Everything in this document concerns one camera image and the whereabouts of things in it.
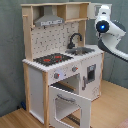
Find white oven door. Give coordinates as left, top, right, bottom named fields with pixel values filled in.
left=49, top=86, right=91, bottom=128

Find white microwave door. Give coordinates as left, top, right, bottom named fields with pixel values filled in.
left=87, top=3, right=111, bottom=21

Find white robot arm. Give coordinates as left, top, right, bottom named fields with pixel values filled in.
left=95, top=5, right=128, bottom=62

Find wooden toy kitchen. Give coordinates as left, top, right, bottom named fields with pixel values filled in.
left=22, top=2, right=104, bottom=128

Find right red stove knob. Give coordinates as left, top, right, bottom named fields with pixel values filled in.
left=72, top=66, right=78, bottom=72

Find red stove knob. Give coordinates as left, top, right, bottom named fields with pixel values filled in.
left=54, top=73, right=60, bottom=79
left=72, top=66, right=78, bottom=72

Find left red stove knob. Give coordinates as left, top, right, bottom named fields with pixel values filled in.
left=54, top=73, right=60, bottom=79

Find black stovetop red burners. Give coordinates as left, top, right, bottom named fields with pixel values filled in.
left=34, top=53, right=71, bottom=67

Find grey toy sink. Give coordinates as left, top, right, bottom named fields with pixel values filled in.
left=65, top=47, right=95, bottom=55

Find black toy faucet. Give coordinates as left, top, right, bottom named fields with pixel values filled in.
left=67, top=33, right=83, bottom=49

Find white fridge door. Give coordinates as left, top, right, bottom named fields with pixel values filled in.
left=79, top=55, right=102, bottom=101

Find grey range hood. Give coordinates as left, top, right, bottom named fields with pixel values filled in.
left=35, top=5, right=64, bottom=27

